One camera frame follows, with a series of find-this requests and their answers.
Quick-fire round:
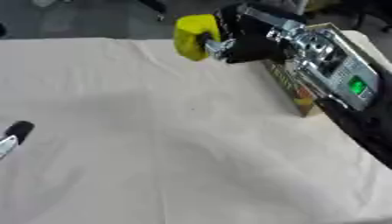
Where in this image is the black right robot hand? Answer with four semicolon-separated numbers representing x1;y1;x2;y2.
196;3;310;65

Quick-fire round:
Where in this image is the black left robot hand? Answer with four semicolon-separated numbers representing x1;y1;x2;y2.
0;120;37;160

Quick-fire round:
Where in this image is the yellow toy fruit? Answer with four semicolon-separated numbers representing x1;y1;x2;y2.
171;13;224;62

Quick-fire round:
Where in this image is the tan cardboard box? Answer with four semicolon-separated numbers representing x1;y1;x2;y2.
262;22;392;118

